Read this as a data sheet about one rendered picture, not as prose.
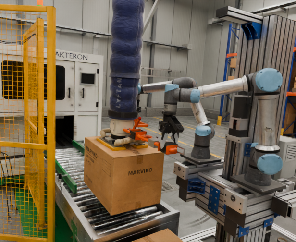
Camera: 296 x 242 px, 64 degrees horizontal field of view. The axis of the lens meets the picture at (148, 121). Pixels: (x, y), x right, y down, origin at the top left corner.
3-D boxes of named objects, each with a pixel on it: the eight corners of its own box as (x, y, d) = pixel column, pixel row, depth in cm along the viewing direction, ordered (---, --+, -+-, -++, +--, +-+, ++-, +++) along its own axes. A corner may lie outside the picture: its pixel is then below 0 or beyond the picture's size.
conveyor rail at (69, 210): (32, 159, 338) (31, 146, 335) (36, 158, 340) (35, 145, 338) (90, 266, 150) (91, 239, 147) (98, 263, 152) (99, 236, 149)
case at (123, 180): (83, 181, 207) (84, 137, 201) (124, 175, 228) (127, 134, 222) (111, 215, 157) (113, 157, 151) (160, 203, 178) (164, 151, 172)
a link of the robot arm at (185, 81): (189, 90, 177) (132, 96, 199) (192, 90, 186) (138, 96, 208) (187, 75, 176) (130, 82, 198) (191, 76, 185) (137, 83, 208)
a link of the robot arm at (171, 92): (179, 84, 126) (164, 83, 128) (178, 104, 128) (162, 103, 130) (180, 84, 134) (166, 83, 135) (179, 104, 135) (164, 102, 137)
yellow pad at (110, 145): (96, 139, 193) (96, 134, 192) (107, 139, 198) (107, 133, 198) (113, 151, 165) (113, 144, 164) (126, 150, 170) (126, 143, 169)
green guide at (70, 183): (34, 148, 337) (34, 142, 336) (42, 148, 343) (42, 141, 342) (65, 196, 207) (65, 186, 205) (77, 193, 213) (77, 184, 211)
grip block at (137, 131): (128, 137, 165) (129, 129, 164) (141, 137, 170) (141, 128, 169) (134, 140, 158) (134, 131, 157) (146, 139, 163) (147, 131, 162)
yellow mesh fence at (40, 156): (22, 186, 340) (19, 34, 308) (30, 185, 346) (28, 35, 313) (37, 230, 245) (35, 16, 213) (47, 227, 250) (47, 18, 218)
